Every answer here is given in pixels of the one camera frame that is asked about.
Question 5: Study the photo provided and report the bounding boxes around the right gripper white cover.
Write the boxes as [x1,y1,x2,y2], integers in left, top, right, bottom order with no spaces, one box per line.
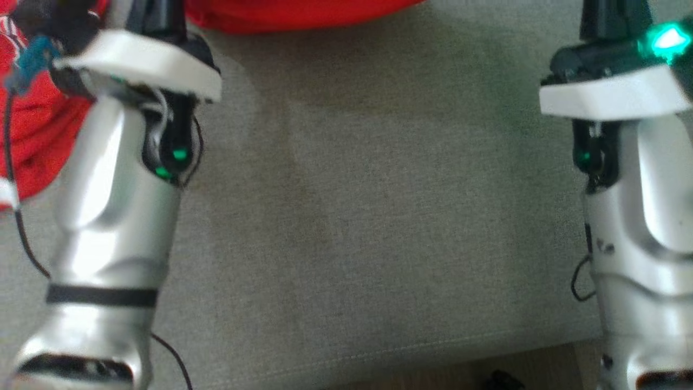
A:
[539,0,693,121]

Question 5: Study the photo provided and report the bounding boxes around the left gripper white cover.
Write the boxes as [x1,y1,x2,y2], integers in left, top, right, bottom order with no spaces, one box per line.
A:
[51,0,223,105]

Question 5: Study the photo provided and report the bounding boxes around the black cable with teal plug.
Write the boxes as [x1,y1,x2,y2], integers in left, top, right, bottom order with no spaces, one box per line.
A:
[3,35,193,390]

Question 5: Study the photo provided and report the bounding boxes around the white cable label tag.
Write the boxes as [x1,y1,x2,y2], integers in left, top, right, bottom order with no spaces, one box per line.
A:
[0,178,21,211]

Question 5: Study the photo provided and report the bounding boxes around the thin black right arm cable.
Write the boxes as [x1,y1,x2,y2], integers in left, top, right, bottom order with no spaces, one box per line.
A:
[571,255,596,302]

